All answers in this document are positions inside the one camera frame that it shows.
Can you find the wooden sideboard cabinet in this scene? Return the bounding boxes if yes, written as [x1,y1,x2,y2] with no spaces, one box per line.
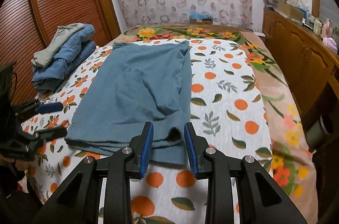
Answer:
[262,8,338,131]

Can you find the grey folded garment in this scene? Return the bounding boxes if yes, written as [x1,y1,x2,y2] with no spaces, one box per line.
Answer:
[31,23,85,68]

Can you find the brown louvered wardrobe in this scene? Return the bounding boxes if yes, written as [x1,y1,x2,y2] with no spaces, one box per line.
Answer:
[1,0,121,104]

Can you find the dark blue denim garment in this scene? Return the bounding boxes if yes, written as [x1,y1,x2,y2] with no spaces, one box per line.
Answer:
[32,40,96,94]

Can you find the teal blue pants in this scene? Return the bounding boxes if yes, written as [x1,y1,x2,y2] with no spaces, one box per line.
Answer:
[65,41,192,165]

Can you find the floral pink blanket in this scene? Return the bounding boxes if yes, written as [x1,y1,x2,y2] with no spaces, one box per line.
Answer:
[117,25,318,223]

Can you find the pink plush toy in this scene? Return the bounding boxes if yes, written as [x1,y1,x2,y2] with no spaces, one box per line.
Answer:
[321,19,338,54]

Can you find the orange print bedsheet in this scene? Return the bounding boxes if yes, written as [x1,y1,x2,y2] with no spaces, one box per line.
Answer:
[23,39,272,223]

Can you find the cardboard box on cabinet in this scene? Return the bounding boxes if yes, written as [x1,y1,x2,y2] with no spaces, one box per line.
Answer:
[275,1,303,22]

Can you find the light blue denim garment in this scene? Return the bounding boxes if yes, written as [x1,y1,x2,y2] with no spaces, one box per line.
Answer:
[32,23,96,90]

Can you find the cardboard box with blue items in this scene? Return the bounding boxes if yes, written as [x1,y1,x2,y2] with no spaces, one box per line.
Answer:
[189,10,213,25]

